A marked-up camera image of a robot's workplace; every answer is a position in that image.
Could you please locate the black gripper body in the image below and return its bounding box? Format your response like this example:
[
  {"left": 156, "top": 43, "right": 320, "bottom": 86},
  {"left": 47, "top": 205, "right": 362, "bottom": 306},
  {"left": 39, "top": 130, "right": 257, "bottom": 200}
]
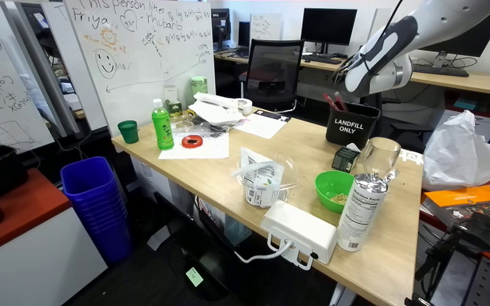
[{"left": 335, "top": 67, "right": 367, "bottom": 99}]

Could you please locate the red straw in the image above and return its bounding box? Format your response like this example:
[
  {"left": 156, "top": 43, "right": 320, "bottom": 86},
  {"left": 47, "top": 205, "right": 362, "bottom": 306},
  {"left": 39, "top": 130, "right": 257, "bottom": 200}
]
[
  {"left": 333, "top": 93, "right": 349, "bottom": 115},
  {"left": 321, "top": 93, "right": 340, "bottom": 115}
]

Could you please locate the black storage box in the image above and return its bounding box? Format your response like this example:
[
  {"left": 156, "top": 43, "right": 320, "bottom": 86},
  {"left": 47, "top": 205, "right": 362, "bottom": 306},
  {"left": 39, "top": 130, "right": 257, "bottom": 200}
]
[{"left": 325, "top": 101, "right": 383, "bottom": 150}]

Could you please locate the white power box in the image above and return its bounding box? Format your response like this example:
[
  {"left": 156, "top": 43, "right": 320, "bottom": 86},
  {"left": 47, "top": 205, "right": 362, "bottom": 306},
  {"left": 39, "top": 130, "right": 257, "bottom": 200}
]
[{"left": 258, "top": 200, "right": 338, "bottom": 268}]

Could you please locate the medium black monitor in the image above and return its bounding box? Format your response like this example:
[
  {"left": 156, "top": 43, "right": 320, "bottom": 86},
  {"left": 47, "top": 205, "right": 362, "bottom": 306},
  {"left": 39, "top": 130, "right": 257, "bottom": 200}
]
[{"left": 301, "top": 8, "right": 359, "bottom": 59}]

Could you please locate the small black device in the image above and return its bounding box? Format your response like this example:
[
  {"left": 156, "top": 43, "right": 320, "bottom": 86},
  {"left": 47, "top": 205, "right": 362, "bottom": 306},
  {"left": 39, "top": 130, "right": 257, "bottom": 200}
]
[{"left": 330, "top": 145, "right": 362, "bottom": 174}]

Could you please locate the clear plastic cup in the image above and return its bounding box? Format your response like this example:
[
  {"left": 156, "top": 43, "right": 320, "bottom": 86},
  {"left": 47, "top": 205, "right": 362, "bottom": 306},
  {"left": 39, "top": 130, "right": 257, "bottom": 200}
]
[{"left": 357, "top": 137, "right": 403, "bottom": 184}]

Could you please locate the black mesh office chair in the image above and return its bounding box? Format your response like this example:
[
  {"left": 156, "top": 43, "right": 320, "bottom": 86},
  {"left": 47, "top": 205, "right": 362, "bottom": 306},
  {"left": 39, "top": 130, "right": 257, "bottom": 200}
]
[{"left": 241, "top": 38, "right": 306, "bottom": 116}]

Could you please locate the black flat strip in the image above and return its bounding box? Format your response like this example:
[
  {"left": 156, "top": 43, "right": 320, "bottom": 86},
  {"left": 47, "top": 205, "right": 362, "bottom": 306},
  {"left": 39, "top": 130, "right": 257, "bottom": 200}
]
[{"left": 253, "top": 108, "right": 292, "bottom": 125}]

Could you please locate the black keyboard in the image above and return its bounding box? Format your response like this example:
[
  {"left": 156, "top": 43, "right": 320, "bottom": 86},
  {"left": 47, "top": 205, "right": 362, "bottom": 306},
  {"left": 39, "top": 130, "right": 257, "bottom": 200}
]
[{"left": 411, "top": 62, "right": 471, "bottom": 81}]

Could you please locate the green plastic bowl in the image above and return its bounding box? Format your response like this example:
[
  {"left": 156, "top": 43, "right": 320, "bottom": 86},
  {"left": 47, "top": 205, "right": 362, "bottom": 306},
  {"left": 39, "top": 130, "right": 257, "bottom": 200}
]
[{"left": 313, "top": 169, "right": 357, "bottom": 217}]

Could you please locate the small written whiteboard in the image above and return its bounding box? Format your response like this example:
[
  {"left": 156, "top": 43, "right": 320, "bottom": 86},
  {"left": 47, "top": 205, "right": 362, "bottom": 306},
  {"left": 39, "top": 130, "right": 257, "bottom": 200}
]
[{"left": 248, "top": 13, "right": 286, "bottom": 43}]

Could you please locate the white tape roll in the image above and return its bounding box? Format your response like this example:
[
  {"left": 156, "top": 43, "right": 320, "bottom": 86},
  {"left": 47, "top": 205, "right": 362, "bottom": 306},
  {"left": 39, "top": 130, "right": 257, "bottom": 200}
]
[{"left": 235, "top": 98, "right": 255, "bottom": 118}]

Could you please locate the long wooden desk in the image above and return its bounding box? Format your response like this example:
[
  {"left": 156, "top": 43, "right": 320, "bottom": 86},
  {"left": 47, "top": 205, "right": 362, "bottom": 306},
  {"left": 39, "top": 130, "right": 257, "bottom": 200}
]
[{"left": 212, "top": 50, "right": 490, "bottom": 101}]

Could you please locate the white plastic bag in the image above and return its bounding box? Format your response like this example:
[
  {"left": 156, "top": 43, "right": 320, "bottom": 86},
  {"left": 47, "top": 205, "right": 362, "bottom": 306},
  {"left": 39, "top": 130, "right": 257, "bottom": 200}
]
[{"left": 422, "top": 110, "right": 490, "bottom": 193}]

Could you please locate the large black monitor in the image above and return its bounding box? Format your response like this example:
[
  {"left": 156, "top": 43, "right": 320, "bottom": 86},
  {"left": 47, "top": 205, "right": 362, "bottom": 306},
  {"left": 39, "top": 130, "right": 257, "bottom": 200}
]
[{"left": 413, "top": 9, "right": 490, "bottom": 74}]

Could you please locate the silver labelled canister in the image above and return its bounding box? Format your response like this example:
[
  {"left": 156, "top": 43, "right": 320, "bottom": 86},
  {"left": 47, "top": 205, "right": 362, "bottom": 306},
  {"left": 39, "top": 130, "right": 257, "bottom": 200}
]
[{"left": 337, "top": 173, "right": 389, "bottom": 254}]

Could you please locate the white snack bag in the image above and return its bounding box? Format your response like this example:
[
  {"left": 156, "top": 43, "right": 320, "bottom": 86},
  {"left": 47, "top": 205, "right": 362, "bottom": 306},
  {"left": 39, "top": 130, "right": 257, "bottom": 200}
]
[{"left": 231, "top": 149, "right": 286, "bottom": 210}]

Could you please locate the pile of white papers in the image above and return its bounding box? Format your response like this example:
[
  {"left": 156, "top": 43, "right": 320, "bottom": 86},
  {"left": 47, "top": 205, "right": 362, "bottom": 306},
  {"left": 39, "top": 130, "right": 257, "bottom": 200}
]
[{"left": 187, "top": 93, "right": 253, "bottom": 128}]

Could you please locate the small black monitor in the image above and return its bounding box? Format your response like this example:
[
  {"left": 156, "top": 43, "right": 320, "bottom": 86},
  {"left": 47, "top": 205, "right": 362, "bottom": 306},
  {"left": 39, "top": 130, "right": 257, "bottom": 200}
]
[{"left": 209, "top": 8, "right": 235, "bottom": 54}]

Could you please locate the green wipes container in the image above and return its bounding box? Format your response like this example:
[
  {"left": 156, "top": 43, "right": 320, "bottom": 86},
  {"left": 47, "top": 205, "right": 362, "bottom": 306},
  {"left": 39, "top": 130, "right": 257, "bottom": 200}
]
[{"left": 189, "top": 76, "right": 209, "bottom": 105}]

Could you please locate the white printed paper sheet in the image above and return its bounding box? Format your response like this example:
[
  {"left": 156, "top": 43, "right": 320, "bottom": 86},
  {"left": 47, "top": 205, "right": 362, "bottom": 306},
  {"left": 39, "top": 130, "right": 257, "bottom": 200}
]
[{"left": 156, "top": 132, "right": 231, "bottom": 162}]

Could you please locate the orange book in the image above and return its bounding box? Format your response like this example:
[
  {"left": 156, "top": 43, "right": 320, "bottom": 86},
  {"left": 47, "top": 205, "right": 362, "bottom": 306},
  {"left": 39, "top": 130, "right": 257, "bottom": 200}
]
[{"left": 422, "top": 184, "right": 490, "bottom": 212}]

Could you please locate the red tape roll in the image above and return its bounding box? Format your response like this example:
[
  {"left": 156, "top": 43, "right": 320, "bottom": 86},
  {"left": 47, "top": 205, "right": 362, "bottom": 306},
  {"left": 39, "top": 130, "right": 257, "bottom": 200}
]
[{"left": 180, "top": 133, "right": 204, "bottom": 150}]

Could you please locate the clear bottle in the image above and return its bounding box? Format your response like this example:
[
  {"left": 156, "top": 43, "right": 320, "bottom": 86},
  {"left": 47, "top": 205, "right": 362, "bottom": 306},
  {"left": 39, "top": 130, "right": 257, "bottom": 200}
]
[{"left": 163, "top": 84, "right": 183, "bottom": 118}]

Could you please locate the black glossy magazine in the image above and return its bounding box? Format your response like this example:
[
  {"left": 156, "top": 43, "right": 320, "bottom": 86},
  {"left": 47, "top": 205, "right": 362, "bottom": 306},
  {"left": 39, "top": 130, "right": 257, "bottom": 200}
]
[{"left": 420, "top": 198, "right": 490, "bottom": 263}]

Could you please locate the green plastic bottle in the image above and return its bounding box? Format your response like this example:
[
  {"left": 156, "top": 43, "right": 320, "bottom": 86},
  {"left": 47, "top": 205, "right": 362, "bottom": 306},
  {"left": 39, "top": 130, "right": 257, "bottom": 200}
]
[{"left": 149, "top": 98, "right": 175, "bottom": 152}]

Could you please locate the whiteboard with smiley drawing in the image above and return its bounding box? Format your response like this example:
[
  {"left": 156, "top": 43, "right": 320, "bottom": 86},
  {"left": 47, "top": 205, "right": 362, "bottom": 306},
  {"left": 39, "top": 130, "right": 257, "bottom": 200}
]
[{"left": 63, "top": 0, "right": 217, "bottom": 139}]

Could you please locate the black floor plate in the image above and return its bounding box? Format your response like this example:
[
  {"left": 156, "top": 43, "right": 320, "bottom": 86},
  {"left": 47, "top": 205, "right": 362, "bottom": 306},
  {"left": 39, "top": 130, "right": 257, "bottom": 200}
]
[{"left": 158, "top": 227, "right": 246, "bottom": 303}]

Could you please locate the green cup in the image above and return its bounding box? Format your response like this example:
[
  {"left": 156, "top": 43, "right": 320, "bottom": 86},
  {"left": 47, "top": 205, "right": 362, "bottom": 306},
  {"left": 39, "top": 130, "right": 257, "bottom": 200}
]
[{"left": 115, "top": 120, "right": 141, "bottom": 145}]

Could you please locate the stack of blue bins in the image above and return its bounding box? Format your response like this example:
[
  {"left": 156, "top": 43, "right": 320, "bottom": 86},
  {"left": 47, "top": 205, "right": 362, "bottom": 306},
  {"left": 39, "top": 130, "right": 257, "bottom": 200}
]
[{"left": 58, "top": 156, "right": 134, "bottom": 269}]

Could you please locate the whiteboard with dense writing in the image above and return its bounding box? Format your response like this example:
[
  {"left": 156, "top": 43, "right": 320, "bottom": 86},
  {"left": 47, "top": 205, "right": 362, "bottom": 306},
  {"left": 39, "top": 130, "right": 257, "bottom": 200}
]
[{"left": 0, "top": 0, "right": 56, "bottom": 157}]

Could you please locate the white cabinet with red top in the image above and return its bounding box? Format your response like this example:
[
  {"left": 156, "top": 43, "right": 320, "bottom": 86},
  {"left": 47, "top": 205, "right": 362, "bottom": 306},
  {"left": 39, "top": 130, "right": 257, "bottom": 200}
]
[{"left": 0, "top": 167, "right": 110, "bottom": 306}]

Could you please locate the white power cable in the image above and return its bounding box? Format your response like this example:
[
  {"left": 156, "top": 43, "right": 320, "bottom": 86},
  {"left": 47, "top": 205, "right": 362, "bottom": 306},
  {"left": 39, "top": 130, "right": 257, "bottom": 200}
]
[{"left": 233, "top": 235, "right": 294, "bottom": 268}]

